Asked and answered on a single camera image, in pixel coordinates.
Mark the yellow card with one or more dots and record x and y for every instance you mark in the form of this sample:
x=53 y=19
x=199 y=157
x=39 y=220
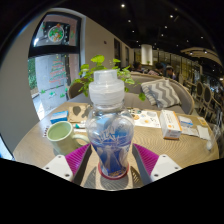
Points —
x=202 y=121

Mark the white paper napkin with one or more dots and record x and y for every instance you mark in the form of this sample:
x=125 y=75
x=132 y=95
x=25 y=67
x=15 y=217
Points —
x=203 y=132

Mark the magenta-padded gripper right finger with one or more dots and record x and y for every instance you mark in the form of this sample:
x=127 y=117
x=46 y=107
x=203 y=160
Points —
x=146 y=159

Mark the brown paper sheet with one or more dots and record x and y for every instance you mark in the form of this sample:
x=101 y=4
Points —
x=76 y=113

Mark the grey chevron cushion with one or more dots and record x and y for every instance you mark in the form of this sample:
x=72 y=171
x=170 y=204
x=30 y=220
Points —
x=161 y=93

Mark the white card with dark dots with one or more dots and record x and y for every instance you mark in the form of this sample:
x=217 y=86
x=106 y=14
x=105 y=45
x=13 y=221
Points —
x=46 y=131

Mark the clear blue-labelled drink bottle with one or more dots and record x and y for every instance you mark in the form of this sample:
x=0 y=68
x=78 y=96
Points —
x=110 y=133

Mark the white box with orange print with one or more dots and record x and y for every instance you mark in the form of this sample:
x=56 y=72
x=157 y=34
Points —
x=170 y=124

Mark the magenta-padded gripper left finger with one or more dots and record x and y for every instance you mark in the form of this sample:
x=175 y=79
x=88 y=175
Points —
x=76 y=160

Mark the group of round-backed chairs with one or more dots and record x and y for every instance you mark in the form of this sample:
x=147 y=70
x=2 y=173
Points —
x=206 y=96

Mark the person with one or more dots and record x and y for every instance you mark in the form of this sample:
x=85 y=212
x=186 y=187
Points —
x=137 y=66
x=156 y=69
x=170 y=71

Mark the small blue-white pack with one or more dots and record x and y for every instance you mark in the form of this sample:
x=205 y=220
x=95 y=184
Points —
x=185 y=121

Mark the group of ceiling lights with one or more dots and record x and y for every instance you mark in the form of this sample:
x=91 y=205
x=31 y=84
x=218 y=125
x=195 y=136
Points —
x=123 y=5

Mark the green potted plant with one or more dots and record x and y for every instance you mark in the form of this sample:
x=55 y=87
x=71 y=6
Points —
x=88 y=75

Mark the light green mug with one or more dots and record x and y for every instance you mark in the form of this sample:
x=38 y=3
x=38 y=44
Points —
x=63 y=136

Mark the window with festive stickers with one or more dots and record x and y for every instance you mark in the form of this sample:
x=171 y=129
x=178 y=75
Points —
x=55 y=76

